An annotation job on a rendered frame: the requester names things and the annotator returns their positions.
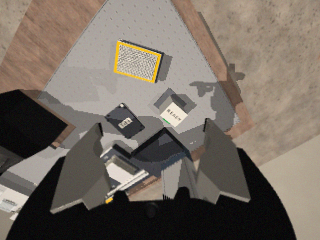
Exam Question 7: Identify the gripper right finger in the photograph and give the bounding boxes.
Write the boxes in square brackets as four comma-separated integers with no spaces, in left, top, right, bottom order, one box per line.
[195,118,297,240]

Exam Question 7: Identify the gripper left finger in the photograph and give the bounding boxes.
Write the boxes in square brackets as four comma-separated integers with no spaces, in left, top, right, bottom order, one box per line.
[5,123,111,240]

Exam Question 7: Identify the yellow tip rack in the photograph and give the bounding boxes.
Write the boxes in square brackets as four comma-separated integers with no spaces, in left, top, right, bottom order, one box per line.
[114,41,162,83]

